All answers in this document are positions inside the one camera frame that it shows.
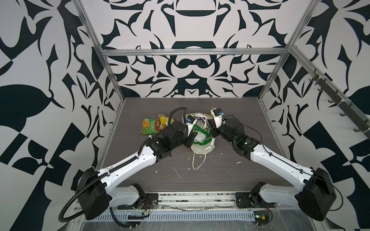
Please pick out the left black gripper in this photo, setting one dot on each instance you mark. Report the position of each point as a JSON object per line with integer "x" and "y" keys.
{"x": 189, "y": 143}

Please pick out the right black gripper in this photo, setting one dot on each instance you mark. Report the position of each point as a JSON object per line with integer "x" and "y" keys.
{"x": 214, "y": 133}

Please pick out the yellow chips snack bag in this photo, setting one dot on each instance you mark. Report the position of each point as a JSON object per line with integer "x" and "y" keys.
{"x": 163, "y": 121}

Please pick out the green red snack bag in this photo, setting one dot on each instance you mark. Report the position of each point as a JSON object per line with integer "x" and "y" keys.
{"x": 150, "y": 126}

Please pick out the floral paper gift bag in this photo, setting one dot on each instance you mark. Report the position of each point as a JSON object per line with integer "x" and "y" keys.
{"x": 202, "y": 121}

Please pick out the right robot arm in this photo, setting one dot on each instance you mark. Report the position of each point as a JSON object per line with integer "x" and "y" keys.
{"x": 311, "y": 190}

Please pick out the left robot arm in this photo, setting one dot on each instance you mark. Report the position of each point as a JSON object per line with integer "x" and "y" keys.
{"x": 95, "y": 190}

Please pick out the green circuit board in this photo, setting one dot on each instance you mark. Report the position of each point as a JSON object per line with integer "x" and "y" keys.
{"x": 262, "y": 218}

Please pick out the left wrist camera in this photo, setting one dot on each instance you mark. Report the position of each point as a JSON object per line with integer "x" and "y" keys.
{"x": 190, "y": 122}

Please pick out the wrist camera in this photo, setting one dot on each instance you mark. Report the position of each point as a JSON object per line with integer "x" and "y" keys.
{"x": 190, "y": 122}
{"x": 217, "y": 114}

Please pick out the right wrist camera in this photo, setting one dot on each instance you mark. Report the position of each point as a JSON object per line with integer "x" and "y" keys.
{"x": 217, "y": 114}

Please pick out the aluminium front rail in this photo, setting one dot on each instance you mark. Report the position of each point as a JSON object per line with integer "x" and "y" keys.
{"x": 196, "y": 199}

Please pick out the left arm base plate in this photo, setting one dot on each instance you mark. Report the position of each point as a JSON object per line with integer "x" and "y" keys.
{"x": 149, "y": 201}

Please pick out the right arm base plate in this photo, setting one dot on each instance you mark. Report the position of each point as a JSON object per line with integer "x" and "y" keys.
{"x": 251, "y": 200}

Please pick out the white slotted cable duct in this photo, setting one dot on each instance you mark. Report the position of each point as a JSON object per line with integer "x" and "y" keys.
{"x": 157, "y": 216}

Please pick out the aluminium cage frame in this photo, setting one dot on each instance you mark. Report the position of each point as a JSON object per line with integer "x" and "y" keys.
{"x": 251, "y": 59}

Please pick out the wall hook rail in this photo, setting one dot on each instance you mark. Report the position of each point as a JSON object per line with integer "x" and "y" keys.
{"x": 339, "y": 99}

